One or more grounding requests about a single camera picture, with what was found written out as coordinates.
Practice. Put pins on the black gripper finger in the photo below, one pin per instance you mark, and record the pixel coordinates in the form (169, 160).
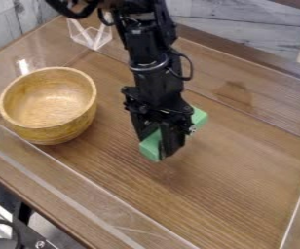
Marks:
(145, 123)
(173, 135)

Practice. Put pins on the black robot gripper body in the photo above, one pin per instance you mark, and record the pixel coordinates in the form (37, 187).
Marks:
(157, 92)

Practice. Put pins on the green rectangular block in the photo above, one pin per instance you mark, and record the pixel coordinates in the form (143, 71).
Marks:
(198, 118)

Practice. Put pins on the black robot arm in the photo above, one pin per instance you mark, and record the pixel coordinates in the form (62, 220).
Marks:
(143, 24)

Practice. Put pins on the brown wooden bowl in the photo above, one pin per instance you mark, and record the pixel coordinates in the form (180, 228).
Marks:
(49, 105)

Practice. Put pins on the clear acrylic table barrier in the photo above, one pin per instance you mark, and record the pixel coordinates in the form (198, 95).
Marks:
(225, 194)

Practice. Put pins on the black table leg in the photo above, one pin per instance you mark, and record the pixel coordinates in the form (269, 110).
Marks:
(23, 212)

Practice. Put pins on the clear acrylic corner bracket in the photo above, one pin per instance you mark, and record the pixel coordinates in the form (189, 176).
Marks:
(91, 37)

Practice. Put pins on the metal bracket with bolt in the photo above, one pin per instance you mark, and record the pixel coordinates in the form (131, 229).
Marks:
(37, 241)

